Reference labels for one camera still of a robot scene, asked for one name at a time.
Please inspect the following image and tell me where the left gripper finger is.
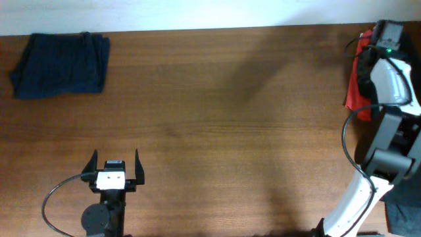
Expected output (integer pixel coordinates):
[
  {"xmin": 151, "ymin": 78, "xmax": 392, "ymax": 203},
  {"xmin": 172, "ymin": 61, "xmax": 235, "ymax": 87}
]
[
  {"xmin": 135, "ymin": 149, "xmax": 145, "ymax": 185},
  {"xmin": 81, "ymin": 149, "xmax": 97, "ymax": 181}
]

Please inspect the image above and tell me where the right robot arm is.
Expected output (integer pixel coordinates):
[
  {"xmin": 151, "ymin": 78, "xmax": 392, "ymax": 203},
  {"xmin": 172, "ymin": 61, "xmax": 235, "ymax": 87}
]
[{"xmin": 310, "ymin": 20, "xmax": 420, "ymax": 236}]

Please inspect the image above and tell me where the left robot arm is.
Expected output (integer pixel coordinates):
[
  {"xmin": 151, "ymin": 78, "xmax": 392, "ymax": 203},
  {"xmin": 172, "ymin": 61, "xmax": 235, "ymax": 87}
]
[{"xmin": 81, "ymin": 151, "xmax": 145, "ymax": 237}]

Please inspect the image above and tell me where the red garment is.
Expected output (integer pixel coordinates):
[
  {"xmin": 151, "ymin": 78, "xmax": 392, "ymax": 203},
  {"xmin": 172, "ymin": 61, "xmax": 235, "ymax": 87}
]
[{"xmin": 345, "ymin": 30, "xmax": 373, "ymax": 111}]

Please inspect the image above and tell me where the folded navy blue garment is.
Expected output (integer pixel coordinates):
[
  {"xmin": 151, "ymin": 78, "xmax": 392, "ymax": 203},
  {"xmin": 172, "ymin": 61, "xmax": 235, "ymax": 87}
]
[{"xmin": 9, "ymin": 32, "xmax": 111, "ymax": 99}]

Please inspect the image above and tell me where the dark grey garment at corner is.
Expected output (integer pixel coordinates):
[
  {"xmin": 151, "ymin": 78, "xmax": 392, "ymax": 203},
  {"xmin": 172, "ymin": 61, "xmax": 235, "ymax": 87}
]
[{"xmin": 382, "ymin": 176, "xmax": 420, "ymax": 237}]

